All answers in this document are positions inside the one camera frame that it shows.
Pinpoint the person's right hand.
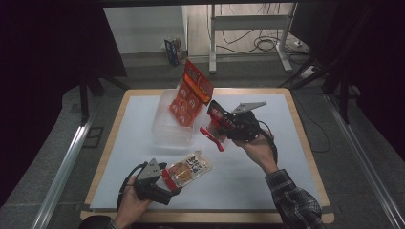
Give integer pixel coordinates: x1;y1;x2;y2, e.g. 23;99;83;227
231;128;280;176

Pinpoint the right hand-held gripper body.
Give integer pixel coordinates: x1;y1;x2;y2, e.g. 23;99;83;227
226;100;267;143

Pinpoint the white desk frame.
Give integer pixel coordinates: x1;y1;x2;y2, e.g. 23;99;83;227
208;3;299;74

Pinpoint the aluminium rail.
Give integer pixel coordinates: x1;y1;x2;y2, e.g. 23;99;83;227
31;114;97;229
324;94;405;229

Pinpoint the wooden table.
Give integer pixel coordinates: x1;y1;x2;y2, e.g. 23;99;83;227
79;88;335;224

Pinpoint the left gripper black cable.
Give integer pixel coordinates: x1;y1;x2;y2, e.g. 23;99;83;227
116;161;149;213

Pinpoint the dark curtain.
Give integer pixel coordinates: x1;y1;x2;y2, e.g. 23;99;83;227
288;0;405;160
0;0;128;206

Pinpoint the thin black floor cable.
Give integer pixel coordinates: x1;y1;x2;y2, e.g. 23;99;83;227
294;94;330;154

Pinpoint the black stand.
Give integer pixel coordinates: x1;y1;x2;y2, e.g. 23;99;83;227
278;52;361;126
78;72;130;127

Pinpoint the hanging black cable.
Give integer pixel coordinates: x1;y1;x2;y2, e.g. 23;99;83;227
219;3;266;54

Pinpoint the white table mat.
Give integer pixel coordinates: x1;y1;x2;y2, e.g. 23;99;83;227
90;94;323;211

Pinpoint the clear snack packet red edge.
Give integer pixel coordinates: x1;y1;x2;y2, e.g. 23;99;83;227
161;150;213;192

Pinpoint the blue box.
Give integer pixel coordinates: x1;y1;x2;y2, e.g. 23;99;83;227
163;37;186;67

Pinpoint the person's left hand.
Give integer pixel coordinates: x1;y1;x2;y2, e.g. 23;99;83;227
114;183;153;229

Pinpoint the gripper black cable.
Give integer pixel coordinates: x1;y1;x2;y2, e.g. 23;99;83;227
257;119;279;164
116;161;149;213

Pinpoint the dark floor hatch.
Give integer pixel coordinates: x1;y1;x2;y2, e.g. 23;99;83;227
82;126;105;149

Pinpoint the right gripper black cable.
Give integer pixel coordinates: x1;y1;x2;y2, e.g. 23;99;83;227
257;119;279;164

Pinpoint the clear plastic container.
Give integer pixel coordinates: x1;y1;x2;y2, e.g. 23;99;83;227
152;89;208;148

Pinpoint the white power strip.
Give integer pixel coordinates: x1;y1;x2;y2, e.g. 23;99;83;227
291;39;311;53

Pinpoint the coiled black cable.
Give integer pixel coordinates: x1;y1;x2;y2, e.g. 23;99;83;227
253;35;282;53

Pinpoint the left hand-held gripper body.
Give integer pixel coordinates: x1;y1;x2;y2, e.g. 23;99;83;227
133;157;174;206

